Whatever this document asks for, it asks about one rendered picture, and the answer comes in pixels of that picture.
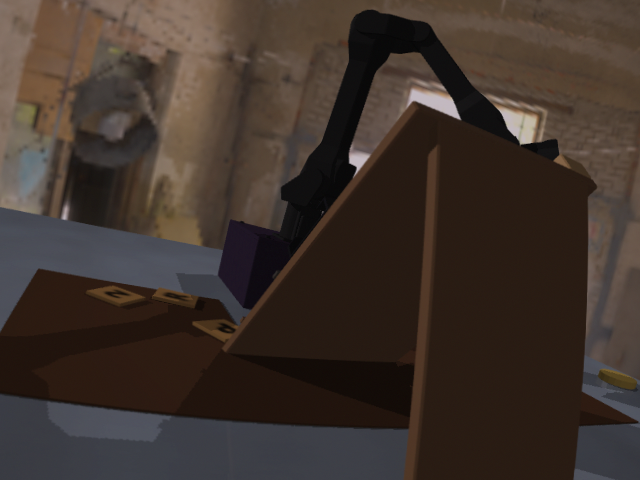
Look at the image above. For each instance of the tan letter tile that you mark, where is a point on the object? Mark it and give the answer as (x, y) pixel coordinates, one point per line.
(115, 295)
(220, 329)
(177, 298)

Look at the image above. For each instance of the olive-yellow flat round disc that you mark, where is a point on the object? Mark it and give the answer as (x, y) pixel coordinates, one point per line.
(617, 379)

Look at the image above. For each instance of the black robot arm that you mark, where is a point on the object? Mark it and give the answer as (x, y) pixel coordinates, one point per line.
(373, 37)

